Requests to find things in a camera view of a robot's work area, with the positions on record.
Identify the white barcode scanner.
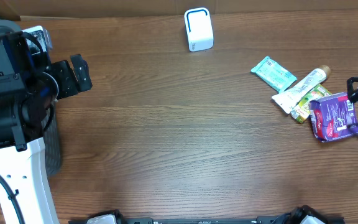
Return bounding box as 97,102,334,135
184,7,214,52

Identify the green tea carton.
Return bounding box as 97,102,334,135
290,84,331,123

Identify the purple Carefree pad pack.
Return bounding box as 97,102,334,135
310,93,358,142

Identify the teal wet wipes pack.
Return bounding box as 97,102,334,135
250,56,297,93

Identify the grey plastic basket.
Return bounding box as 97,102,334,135
0,20,62,177

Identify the white tube gold cap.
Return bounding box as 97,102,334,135
272,65,331,114

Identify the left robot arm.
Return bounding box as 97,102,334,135
0,26,93,223

